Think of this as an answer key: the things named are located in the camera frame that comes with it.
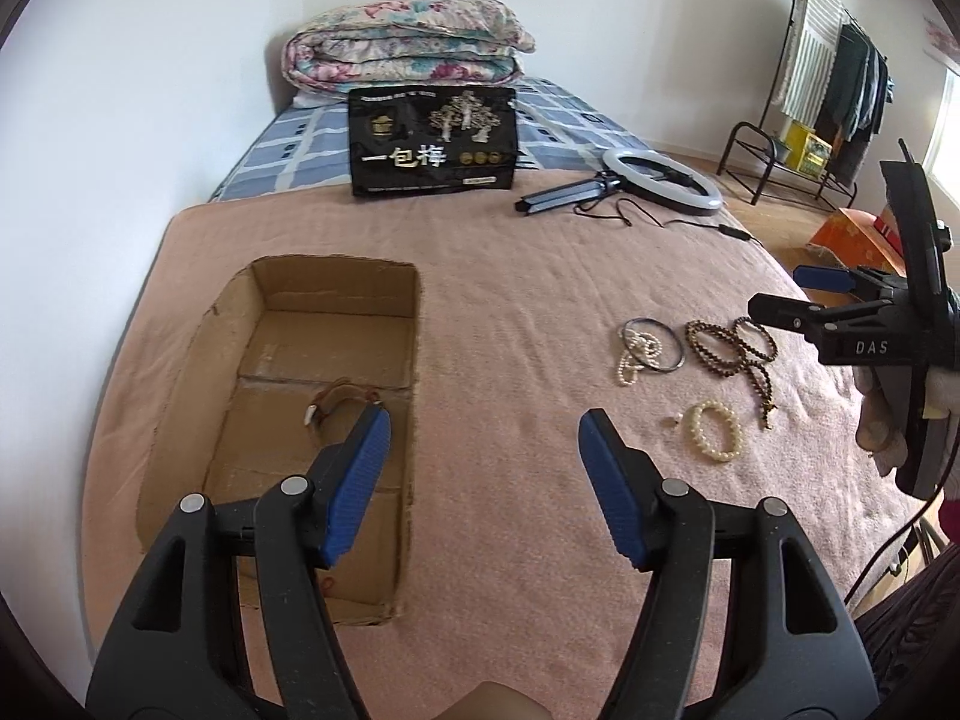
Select black snack bag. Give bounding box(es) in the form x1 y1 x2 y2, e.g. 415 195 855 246
349 85 518 198

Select cardboard box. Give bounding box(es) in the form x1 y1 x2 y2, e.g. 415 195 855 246
137 255 419 625

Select yellow box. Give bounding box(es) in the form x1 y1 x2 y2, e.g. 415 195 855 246
780 120 834 178

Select dark hanging clothes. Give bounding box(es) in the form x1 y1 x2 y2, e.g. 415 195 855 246
814 22 898 163

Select orange patterned box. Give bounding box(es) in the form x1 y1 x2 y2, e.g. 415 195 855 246
806 208 913 272

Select black metal clothes rack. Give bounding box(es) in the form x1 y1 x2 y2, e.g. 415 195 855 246
716 0 895 212

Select thin metal bangle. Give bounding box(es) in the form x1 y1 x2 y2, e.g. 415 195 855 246
622 317 686 374

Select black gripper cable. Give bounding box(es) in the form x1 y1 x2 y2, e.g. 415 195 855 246
846 457 960 605

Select striped hanging cloth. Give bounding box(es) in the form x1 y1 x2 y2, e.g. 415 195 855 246
780 0 845 122

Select cream bead bracelet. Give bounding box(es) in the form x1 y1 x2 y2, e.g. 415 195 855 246
688 400 744 464

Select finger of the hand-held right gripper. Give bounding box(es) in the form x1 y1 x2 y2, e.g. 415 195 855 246
747 294 913 339
794 266 909 305

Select person's dark striped clothing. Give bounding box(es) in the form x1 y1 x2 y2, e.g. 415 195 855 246
853 536 960 720

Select brown wooden bead necklace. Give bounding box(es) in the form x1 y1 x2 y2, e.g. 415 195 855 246
684 317 781 430

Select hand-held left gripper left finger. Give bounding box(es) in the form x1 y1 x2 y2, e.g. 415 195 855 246
86 404 392 720

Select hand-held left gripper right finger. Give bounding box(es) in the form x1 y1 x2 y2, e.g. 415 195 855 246
577 409 879 720

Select folded floral quilt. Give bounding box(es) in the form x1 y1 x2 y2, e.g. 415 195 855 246
282 0 538 97

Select blue plaid bed sheet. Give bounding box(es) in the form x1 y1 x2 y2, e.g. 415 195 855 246
210 77 655 202

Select white pearl necklace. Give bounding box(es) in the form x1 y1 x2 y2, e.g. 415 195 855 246
615 322 661 388

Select black ring light cable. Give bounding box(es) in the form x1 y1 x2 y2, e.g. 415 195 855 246
574 195 763 245

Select white ring light with tripod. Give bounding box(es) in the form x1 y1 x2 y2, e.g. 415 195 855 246
514 148 725 217

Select person's right hand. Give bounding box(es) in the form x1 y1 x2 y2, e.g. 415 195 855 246
855 366 911 478

